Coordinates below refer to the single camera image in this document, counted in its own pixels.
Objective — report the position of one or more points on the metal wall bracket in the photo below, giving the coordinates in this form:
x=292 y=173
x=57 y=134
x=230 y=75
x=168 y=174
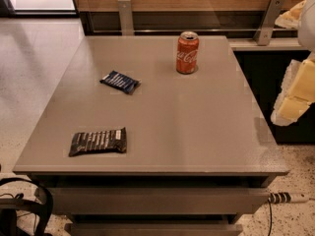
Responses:
x=126 y=17
x=264 y=33

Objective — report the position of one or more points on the orange coca-cola can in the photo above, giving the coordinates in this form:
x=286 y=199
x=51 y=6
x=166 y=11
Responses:
x=187 y=50

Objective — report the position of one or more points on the dark blue snack bar wrapper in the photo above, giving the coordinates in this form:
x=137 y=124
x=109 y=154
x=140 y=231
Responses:
x=120 y=81

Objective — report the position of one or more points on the right metal wall bracket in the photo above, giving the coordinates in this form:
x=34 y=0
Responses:
x=264 y=33

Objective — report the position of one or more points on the white power strip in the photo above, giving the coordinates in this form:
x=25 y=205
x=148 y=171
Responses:
x=288 y=198

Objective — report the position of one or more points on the grey drawer cabinet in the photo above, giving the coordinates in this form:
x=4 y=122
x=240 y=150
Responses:
x=199 y=151

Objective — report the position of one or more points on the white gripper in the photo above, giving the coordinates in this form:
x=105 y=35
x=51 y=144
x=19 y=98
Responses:
x=308 y=25

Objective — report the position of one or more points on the left metal wall bracket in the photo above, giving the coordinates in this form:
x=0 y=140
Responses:
x=126 y=17

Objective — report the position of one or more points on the black rxbar chocolate wrapper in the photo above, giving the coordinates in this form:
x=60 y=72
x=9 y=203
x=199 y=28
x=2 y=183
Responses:
x=99 y=142

